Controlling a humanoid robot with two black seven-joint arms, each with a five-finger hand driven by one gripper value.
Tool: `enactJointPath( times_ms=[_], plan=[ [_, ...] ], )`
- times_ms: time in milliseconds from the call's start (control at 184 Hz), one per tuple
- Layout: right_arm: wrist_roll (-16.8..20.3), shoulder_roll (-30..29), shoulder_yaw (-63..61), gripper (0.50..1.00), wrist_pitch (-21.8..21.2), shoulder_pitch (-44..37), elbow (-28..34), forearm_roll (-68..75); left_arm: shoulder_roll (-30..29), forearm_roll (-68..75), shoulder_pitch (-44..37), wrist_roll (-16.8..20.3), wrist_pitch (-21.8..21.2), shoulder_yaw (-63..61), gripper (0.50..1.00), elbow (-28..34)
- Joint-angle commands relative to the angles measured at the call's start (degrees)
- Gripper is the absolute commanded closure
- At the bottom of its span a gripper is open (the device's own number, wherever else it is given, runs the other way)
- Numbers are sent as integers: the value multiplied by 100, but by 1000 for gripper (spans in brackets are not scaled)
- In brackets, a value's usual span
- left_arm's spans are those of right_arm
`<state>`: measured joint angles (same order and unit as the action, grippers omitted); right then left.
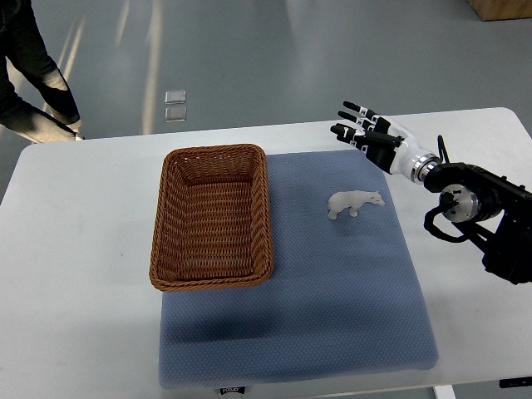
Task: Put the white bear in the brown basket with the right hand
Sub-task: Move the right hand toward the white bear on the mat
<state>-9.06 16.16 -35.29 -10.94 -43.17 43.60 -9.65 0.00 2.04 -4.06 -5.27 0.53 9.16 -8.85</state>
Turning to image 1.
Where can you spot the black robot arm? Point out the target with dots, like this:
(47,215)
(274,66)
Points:
(486,209)

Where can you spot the blue textured mat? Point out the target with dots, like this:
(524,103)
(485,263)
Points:
(343,298)

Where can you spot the upper clear floor tile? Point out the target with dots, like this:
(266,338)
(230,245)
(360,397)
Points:
(175,96)

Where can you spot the person in dark clothes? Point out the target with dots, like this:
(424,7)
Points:
(23,46)

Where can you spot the black table control panel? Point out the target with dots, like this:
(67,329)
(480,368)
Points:
(515,382)

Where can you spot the white toy bear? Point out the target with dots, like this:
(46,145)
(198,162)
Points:
(352,201)

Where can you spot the lower clear floor tile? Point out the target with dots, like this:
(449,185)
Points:
(175,113)

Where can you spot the brown wicker basket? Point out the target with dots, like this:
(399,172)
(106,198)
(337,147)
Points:
(212,224)

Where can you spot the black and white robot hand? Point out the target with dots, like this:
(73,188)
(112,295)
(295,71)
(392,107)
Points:
(386,143)

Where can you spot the brown wooden box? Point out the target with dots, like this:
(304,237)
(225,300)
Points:
(501,10)

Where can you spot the clear floor tile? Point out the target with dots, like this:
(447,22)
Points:
(175,96)
(175,113)

